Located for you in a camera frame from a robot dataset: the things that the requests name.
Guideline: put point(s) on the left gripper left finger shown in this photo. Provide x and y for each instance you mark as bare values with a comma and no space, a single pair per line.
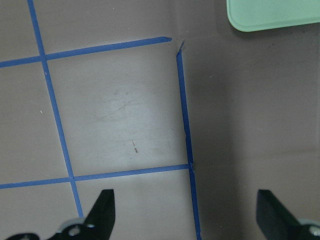
101,219

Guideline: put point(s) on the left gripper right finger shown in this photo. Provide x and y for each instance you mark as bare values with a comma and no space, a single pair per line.
275,221

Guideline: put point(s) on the brown paper table cover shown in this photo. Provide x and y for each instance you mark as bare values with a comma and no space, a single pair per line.
165,102

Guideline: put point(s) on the light green tray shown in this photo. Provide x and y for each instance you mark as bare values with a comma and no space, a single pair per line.
259,15

